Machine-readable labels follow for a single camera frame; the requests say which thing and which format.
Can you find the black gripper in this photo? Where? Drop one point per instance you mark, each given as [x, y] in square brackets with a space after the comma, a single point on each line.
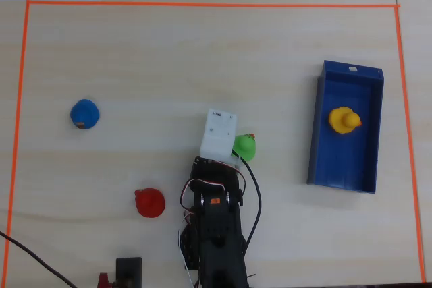
[206, 165]

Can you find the yellow rubber duck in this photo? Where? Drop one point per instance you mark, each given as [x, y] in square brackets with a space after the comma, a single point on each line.
[344, 120]

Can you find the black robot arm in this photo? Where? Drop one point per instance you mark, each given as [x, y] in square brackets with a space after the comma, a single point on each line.
[219, 237]

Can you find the green rubber duck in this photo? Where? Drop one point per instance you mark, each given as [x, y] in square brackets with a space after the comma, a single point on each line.
[245, 146]

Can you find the red rubber duck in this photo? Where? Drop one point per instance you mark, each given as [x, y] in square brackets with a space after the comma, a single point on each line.
[150, 203]

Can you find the blue plastic box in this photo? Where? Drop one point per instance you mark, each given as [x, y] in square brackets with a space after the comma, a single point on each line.
[344, 160]

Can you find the blue rubber duck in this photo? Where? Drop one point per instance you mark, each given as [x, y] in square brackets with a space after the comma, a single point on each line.
[84, 114]

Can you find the small black red device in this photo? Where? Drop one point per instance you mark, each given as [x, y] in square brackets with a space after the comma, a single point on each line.
[129, 272]

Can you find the orange tape strip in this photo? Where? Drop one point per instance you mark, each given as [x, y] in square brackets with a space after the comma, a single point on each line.
[17, 126]
[209, 5]
[409, 139]

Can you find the white camera housing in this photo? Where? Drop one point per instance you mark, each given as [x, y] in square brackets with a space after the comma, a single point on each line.
[217, 136]

